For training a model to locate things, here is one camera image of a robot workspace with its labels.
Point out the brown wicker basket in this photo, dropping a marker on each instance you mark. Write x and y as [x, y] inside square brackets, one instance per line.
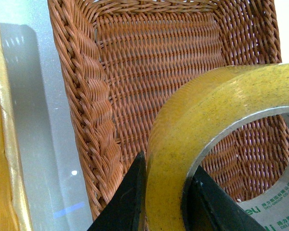
[122, 59]

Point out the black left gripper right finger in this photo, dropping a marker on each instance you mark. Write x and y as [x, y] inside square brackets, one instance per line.
[206, 207]

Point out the yellow tape roll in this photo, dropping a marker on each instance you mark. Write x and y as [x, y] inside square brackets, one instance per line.
[234, 123]

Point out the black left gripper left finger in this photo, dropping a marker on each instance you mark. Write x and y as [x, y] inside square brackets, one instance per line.
[126, 210]

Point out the yellow woven basket tray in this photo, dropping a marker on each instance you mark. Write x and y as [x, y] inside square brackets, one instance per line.
[14, 209]

